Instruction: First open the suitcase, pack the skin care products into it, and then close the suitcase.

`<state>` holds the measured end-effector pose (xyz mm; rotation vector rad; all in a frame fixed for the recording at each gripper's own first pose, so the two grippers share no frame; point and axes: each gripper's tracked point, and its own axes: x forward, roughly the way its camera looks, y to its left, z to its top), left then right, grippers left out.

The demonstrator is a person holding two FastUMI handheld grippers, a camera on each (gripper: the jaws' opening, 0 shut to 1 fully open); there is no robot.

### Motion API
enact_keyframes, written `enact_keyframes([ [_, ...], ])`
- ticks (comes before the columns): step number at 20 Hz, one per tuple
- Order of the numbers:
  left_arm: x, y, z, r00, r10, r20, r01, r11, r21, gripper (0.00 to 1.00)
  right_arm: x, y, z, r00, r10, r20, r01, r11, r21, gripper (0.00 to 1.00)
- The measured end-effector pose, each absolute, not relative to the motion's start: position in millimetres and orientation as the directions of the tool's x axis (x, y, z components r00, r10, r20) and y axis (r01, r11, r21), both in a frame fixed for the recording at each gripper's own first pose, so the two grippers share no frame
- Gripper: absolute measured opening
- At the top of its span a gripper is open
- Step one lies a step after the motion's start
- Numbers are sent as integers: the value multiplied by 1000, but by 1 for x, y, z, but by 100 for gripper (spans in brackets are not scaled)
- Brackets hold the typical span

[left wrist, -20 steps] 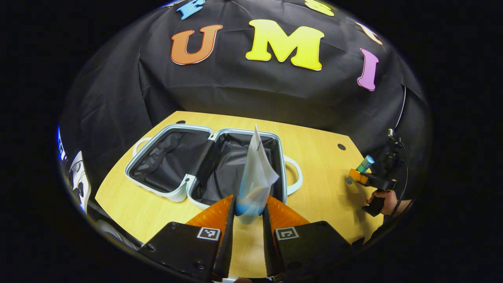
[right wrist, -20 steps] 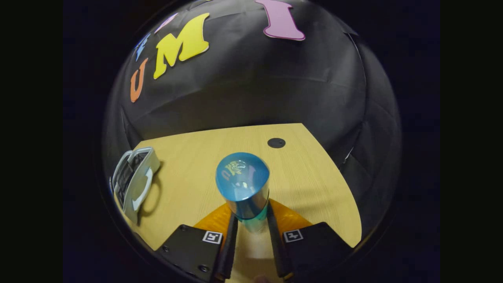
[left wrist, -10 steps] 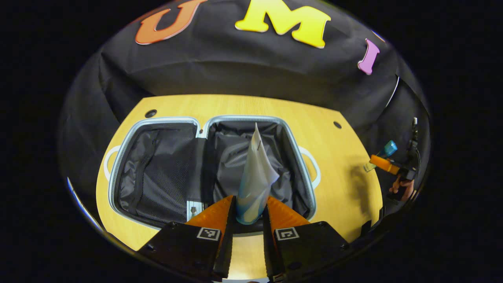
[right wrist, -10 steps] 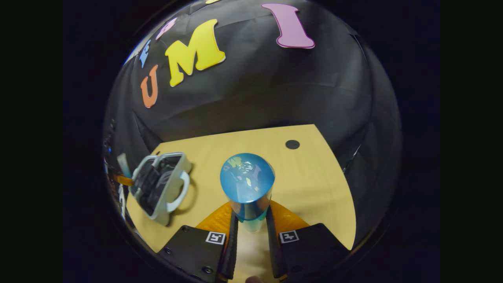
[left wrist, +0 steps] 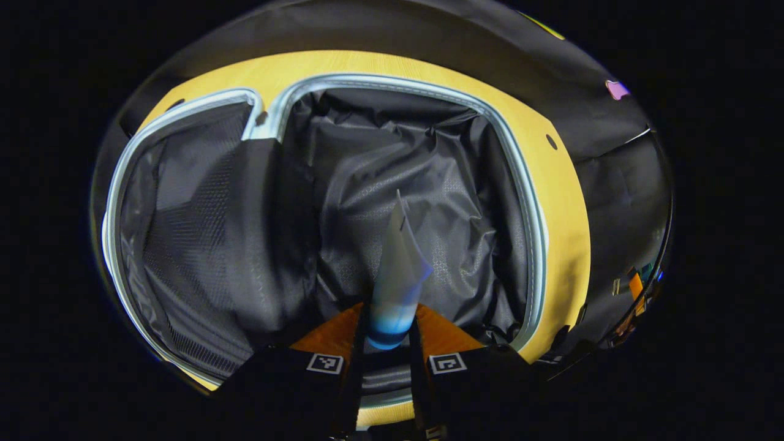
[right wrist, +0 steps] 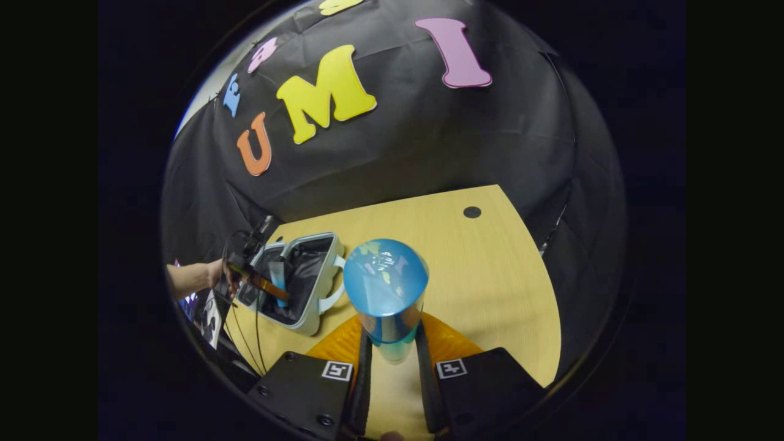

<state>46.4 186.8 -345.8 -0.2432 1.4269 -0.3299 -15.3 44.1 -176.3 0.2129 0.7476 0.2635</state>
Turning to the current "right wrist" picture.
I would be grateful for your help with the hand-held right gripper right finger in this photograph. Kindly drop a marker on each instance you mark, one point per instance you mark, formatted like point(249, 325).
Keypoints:
point(484, 386)

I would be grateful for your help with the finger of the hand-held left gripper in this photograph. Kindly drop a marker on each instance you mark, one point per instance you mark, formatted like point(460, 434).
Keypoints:
point(263, 283)

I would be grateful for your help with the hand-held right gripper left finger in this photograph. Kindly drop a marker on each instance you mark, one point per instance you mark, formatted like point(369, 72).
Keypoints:
point(306, 392)

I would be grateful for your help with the small teal tube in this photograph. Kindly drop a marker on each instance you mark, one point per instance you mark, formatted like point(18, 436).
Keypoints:
point(278, 277)

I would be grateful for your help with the light blue suitcase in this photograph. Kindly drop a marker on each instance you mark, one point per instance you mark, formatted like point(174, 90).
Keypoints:
point(318, 288)

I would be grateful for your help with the blue capped clear bottle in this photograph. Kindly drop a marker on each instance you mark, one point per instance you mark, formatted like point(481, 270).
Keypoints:
point(386, 288)

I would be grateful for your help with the white device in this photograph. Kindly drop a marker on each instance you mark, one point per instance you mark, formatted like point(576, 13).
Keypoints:
point(212, 318)

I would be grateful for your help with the lit screen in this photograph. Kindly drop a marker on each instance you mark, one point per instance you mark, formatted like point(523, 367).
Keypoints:
point(188, 306)

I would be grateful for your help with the black table hole cover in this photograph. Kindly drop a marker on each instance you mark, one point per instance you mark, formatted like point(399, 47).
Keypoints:
point(471, 212)

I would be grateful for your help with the black backdrop cloth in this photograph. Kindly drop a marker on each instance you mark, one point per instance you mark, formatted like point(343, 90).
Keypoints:
point(429, 141)

